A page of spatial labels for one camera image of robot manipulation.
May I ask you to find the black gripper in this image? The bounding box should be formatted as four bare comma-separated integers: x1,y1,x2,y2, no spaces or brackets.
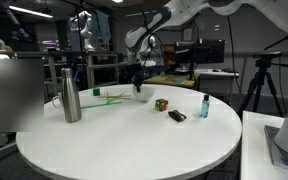
130,64,146,94

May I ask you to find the white bowl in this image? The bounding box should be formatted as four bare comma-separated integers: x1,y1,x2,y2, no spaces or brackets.
132,85,155,103

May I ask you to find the orange stick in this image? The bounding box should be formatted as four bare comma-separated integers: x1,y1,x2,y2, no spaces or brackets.
96,95,132,100

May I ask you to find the Rubik's cube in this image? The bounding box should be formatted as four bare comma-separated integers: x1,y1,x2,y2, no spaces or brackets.
154,98,169,113

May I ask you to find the wooden desk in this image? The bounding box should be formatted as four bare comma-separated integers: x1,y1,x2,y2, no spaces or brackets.
142,73,201,90

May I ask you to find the long green stick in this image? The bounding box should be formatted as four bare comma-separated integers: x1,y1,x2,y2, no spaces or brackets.
80,100,123,110

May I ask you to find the metal shelf rack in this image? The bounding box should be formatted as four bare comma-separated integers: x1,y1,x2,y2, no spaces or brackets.
83,51,121,89

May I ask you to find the monitor with orange screen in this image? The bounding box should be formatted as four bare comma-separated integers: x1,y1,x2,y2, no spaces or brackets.
160,44,178,67

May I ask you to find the small black clip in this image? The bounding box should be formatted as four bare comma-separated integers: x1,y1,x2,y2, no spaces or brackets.
167,109,188,123

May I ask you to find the stainless steel water bottle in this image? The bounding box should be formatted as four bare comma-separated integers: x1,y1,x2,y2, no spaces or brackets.
60,67,83,124

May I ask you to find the hanging blue cloth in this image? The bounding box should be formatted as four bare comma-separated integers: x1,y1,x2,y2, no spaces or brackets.
91,9,113,45

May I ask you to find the blue hand sanitizer bottle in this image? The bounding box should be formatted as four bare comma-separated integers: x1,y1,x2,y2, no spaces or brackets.
200,94,211,119

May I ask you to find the black computer monitor pair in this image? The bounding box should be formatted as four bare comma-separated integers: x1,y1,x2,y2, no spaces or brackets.
174,38,226,81

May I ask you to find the white mug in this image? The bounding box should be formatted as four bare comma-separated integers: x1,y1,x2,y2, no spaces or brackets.
51,92,65,109

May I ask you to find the white office desk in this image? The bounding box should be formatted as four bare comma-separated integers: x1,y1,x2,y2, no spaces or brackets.
194,67,241,102

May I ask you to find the white robot mounting table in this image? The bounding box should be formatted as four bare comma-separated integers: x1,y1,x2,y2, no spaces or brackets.
239,110,288,180

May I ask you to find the long ceiling light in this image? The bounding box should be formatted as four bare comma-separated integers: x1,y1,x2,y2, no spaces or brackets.
0,0,54,20

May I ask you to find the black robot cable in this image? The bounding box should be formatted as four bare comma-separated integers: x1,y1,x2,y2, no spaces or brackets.
226,15,244,96

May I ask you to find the black camera tripod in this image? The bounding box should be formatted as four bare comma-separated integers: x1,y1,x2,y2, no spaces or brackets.
238,50,288,118

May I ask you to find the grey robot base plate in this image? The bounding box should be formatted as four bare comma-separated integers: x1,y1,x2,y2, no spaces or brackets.
263,124,288,177

